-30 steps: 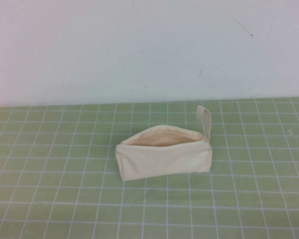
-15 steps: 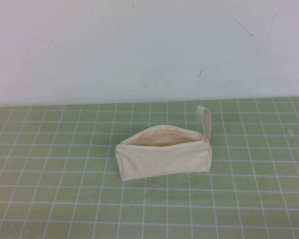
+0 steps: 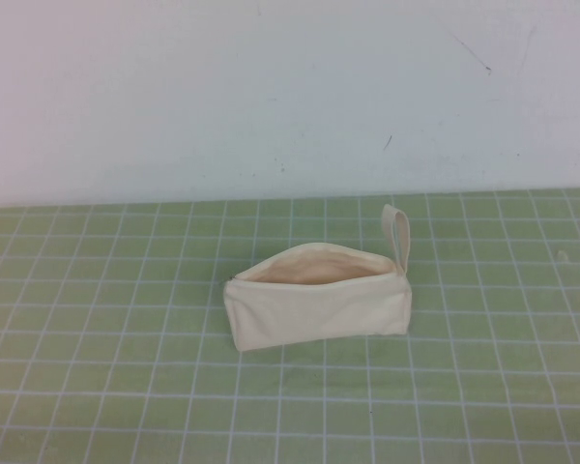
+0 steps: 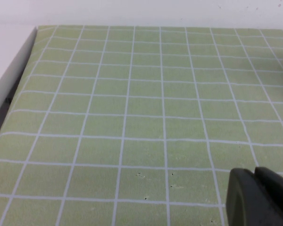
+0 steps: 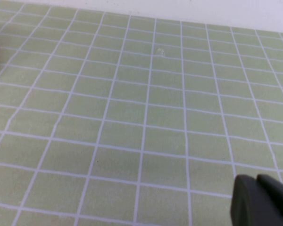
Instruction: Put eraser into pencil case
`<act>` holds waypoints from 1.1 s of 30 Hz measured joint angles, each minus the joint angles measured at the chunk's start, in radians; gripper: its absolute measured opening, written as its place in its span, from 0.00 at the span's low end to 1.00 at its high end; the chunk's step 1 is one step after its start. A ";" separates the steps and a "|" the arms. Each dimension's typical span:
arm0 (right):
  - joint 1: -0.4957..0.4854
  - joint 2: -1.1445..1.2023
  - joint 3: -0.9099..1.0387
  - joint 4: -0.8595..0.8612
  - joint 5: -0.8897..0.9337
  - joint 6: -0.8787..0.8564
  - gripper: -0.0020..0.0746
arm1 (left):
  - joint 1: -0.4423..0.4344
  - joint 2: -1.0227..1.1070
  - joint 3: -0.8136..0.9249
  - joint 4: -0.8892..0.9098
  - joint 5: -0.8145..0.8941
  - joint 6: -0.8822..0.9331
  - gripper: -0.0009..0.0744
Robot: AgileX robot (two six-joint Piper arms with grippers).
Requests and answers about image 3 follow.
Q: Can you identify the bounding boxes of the cream canvas pencil case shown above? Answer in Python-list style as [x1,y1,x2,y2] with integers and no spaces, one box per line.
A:
[223,203,414,353]

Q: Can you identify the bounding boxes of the green grid mat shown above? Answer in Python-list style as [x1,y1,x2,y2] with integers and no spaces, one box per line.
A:
[0,187,580,464]

